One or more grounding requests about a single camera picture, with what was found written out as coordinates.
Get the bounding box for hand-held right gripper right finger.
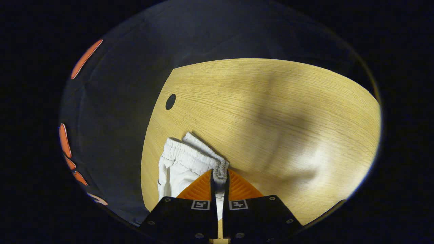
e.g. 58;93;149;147
222;169;303;244

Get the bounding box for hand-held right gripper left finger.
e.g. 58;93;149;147
139;169;218;244

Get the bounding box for white jeans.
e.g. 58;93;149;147
157;132;230;221

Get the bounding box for black backdrop cloth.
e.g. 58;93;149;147
58;2;378;227

